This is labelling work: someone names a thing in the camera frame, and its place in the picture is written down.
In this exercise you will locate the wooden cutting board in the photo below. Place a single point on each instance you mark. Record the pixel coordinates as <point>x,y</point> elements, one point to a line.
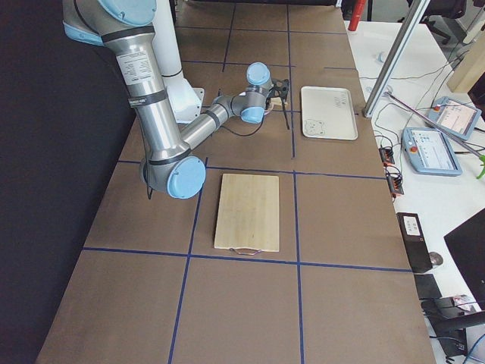
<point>248,217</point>

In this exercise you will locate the red cylinder object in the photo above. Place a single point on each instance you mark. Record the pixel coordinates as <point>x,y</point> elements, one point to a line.
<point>357,12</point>

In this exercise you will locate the teach pendant tablet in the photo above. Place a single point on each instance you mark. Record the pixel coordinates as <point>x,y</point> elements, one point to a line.
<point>429,152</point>
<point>459,118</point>

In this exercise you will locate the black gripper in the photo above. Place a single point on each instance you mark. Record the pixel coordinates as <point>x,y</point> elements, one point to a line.
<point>273,101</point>

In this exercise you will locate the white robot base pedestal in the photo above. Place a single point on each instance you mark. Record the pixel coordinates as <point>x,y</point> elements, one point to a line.
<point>186,101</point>

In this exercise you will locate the far teach pendant tablet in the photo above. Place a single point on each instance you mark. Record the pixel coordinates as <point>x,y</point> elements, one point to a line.
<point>459,118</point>

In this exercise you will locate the near teach pendant tablet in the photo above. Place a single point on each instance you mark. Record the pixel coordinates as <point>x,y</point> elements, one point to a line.
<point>429,152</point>

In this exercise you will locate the black box with label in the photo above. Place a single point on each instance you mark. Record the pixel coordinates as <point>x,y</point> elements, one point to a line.
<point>414,242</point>

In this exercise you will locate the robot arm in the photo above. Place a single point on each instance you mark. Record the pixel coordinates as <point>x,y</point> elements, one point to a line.
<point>141,35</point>

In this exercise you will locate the cream bear tray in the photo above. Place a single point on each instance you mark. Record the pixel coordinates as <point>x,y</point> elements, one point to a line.
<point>327,113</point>

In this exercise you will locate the aluminium frame post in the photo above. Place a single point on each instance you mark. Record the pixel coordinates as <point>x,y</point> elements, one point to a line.
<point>412,19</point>

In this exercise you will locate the bread slice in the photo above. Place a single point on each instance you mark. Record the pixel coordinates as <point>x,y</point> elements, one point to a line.
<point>275,102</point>

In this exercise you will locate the orange black connector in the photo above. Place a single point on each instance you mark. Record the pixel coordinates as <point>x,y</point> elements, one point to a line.
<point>386,155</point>
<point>394,181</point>

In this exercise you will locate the black monitor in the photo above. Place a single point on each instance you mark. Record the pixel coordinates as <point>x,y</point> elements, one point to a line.
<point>466,246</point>

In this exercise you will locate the orange black connector far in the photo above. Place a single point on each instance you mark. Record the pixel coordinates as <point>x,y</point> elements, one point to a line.
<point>386,155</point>

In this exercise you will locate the orange black connector near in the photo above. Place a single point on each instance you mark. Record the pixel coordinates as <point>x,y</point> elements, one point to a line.
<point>394,181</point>

